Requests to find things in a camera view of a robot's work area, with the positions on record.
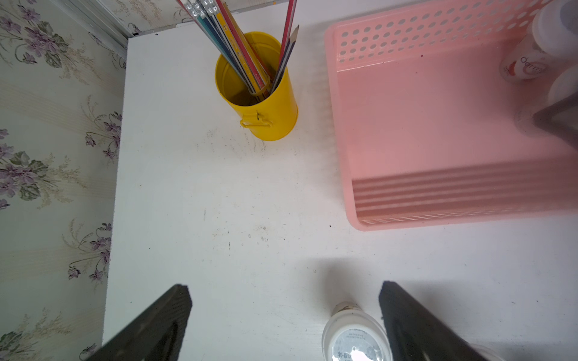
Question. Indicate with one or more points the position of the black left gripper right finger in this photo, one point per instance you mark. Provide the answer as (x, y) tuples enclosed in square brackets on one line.
[(416, 334)]

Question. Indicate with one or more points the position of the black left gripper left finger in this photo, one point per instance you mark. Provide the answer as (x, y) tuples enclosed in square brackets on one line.
[(156, 334)]

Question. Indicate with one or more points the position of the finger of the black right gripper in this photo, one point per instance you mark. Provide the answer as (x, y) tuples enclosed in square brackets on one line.
[(560, 120)]

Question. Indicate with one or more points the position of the white yogurt cup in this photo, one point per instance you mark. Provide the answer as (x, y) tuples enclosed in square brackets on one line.
[(351, 334), (563, 86), (550, 42)]

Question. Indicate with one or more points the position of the pink plastic basket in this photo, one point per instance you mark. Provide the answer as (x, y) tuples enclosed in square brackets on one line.
[(425, 123)]

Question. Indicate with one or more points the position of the yellow metal pencil cup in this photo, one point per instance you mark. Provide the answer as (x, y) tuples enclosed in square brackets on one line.
[(276, 116)]

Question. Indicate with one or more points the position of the bundle of coloured pencils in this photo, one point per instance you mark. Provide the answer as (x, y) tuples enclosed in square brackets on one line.
[(218, 24)]

